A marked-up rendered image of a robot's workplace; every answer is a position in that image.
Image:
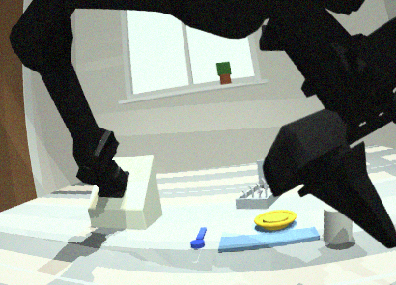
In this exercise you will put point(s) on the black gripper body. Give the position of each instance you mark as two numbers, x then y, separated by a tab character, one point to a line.
302	147

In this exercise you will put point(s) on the yellow plate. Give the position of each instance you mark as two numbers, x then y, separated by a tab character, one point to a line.
276	219

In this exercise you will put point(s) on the grey cylinder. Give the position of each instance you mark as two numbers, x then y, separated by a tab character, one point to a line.
337	227

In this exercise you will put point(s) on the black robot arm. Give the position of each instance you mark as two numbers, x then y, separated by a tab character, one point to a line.
42	40

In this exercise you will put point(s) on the grey dish rack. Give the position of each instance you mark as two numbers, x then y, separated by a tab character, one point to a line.
259	196

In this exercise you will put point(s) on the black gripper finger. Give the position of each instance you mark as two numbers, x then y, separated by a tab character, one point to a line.
344	184

